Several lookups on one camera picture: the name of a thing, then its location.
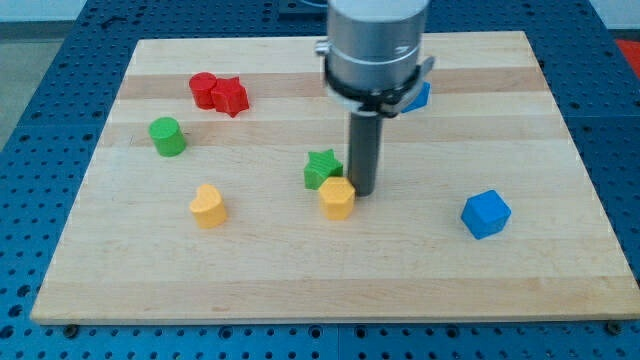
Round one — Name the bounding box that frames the yellow hexagon block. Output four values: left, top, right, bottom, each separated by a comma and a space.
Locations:
318, 177, 355, 220

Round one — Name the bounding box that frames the blue block behind arm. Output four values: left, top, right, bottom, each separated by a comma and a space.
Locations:
402, 82, 431, 113

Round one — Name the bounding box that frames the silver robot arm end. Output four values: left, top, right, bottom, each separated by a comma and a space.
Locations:
315, 0, 435, 118

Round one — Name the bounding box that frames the yellow heart block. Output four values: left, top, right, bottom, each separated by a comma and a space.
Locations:
189, 184, 228, 229

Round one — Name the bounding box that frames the green star block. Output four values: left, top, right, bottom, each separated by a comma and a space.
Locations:
303, 149, 343, 190

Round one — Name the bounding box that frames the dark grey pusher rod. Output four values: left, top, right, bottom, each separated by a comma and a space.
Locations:
347, 113, 383, 197

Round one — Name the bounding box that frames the wooden board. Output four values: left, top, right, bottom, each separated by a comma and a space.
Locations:
31, 31, 639, 325

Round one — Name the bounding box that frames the red star block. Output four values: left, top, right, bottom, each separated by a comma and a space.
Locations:
210, 77, 250, 117

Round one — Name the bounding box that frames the red cylinder block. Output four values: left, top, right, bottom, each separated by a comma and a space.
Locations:
188, 72, 217, 110

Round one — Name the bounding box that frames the green cylinder block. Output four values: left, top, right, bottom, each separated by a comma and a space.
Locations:
148, 117, 187, 157

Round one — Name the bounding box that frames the blue cube block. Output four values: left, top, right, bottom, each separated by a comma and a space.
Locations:
461, 189, 512, 240

